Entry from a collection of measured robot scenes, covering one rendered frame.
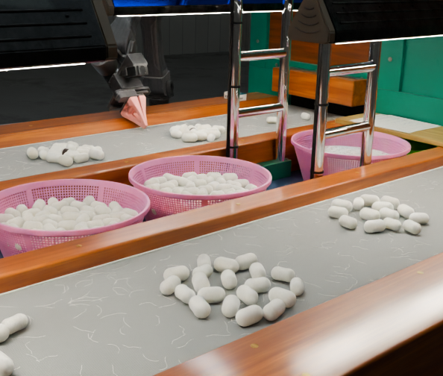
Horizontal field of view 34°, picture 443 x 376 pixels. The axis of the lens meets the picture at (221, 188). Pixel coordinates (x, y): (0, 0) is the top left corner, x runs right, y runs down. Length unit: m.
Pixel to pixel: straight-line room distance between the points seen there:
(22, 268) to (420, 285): 0.51
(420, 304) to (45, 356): 0.43
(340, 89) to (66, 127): 0.73
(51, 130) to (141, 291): 0.86
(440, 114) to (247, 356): 1.22
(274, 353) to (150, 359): 0.13
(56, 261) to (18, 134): 0.76
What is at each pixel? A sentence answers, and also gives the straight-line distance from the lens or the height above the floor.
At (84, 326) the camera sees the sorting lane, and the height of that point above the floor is 0.74.
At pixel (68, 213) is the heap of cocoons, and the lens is 1.22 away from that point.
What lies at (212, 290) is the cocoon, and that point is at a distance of 0.90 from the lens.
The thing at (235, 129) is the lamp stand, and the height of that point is 0.81.
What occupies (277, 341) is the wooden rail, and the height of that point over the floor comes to 0.76.
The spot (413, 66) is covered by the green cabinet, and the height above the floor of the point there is 0.91.
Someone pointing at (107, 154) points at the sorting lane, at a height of 0.74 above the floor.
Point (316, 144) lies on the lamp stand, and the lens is 1.37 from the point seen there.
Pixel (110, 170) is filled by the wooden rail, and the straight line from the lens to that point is 1.39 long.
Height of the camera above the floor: 1.15
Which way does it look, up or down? 17 degrees down
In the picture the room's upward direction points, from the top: 2 degrees clockwise
